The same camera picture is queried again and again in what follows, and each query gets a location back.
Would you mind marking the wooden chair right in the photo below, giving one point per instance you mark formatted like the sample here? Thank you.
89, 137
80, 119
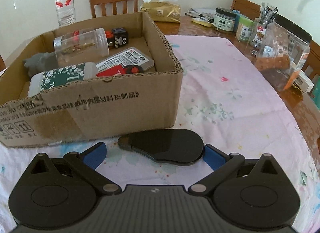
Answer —
247, 8

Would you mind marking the glass jar black lid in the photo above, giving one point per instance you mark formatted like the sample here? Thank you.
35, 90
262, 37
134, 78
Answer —
224, 20

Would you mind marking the pens and papers pile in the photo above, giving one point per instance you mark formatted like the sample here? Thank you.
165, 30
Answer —
201, 16

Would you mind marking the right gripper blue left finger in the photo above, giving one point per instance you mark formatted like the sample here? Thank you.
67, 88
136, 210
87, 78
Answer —
87, 161

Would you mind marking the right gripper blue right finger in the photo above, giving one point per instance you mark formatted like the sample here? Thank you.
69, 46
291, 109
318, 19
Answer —
221, 162

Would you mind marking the clear water bottle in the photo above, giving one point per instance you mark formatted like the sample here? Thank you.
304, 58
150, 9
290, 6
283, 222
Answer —
65, 11

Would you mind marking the large clear snack jar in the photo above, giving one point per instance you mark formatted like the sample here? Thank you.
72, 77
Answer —
283, 52

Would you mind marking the black oval paddle object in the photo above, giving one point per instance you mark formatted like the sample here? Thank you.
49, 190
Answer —
180, 147

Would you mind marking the cardboard box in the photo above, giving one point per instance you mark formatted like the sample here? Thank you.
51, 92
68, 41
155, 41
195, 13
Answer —
97, 108

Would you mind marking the labelled flat package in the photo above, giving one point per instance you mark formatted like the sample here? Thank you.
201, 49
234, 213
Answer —
130, 56

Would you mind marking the green lid jar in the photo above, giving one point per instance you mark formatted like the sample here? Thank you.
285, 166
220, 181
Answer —
245, 28

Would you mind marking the sachet packet jar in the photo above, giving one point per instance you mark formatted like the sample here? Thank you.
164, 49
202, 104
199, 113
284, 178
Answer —
267, 14

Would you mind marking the gold tissue pack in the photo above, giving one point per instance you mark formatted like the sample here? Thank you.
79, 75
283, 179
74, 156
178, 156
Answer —
162, 10

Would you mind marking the medical cotton swab container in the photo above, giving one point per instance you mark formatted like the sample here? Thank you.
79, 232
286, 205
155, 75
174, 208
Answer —
58, 77

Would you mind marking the grey elephant figurine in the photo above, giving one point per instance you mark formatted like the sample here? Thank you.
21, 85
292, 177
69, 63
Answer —
40, 62

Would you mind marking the clear plastic jar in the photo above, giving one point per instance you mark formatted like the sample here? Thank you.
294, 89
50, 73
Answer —
90, 47

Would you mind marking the pink floral tablecloth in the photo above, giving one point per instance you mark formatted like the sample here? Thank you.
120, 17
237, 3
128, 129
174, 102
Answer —
224, 99

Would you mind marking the black toy robot cube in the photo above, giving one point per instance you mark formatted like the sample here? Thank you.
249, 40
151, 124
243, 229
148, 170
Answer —
117, 37

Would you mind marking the capsule bottle silver cap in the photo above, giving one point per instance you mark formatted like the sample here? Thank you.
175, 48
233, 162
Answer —
73, 34

